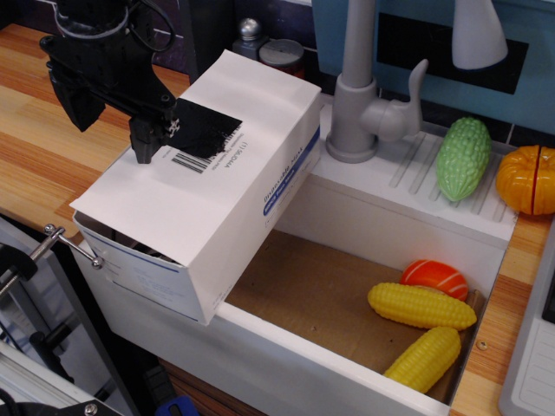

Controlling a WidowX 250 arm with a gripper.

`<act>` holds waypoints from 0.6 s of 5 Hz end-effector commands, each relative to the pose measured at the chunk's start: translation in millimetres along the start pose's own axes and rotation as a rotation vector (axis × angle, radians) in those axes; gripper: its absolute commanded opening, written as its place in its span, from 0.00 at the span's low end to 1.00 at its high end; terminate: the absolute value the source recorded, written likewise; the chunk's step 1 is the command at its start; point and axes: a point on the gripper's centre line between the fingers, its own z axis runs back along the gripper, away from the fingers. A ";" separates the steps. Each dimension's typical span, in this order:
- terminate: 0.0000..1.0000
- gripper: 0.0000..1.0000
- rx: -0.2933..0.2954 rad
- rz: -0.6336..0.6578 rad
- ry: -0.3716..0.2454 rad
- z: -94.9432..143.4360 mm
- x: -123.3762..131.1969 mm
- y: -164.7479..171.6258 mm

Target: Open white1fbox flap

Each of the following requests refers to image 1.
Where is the white cardboard mask box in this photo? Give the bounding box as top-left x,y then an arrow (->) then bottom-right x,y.
73,51 -> 321,325

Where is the orange toy pumpkin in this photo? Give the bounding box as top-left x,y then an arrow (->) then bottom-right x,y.
496,145 -> 554,215

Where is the grey toy faucet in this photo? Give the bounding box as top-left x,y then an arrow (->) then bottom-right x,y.
326,1 -> 428,164

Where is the grey white appliance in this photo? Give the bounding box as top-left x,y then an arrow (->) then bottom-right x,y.
499,228 -> 554,415

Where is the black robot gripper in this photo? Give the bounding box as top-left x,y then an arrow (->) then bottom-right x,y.
40,1 -> 179,164

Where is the white cone lamp shade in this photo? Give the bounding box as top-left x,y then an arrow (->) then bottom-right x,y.
452,0 -> 508,70

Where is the yellow toy corn lower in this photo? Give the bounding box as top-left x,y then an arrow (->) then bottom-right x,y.
383,327 -> 461,393

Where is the green toy bitter gourd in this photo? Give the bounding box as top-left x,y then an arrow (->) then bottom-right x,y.
436,117 -> 492,202

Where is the orange toy salmon sushi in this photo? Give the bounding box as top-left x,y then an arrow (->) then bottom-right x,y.
400,259 -> 469,302

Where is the grey bottle silver ball cap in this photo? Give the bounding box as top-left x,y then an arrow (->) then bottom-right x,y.
232,17 -> 270,61

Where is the yellow toy corn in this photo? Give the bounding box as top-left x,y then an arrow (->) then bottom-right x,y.
368,283 -> 477,331
383,327 -> 461,393

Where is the aluminium frame bracket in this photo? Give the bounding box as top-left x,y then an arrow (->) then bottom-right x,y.
1,342 -> 117,415

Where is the metal screw clamp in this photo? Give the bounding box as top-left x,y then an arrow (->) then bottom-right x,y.
1,224 -> 104,298

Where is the yellow toy corn upper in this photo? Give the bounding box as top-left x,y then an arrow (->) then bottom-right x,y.
368,283 -> 477,331

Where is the blue board black panel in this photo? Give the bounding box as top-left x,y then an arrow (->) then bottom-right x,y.
310,0 -> 555,136

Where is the white toy sink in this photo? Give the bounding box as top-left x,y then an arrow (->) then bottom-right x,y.
73,102 -> 516,415

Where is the blue clamp handle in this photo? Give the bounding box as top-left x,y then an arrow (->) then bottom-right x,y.
154,396 -> 199,416

